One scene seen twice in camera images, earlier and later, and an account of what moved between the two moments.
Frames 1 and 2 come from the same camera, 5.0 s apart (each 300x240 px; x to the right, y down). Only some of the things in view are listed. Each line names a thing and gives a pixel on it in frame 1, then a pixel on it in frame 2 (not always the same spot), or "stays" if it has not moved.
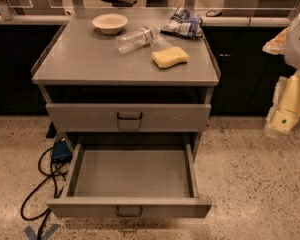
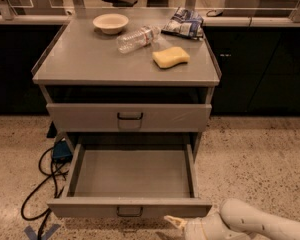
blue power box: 61,151 stays
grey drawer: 130,181 stays
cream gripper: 298,47 → 192,230
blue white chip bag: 184,22 stays
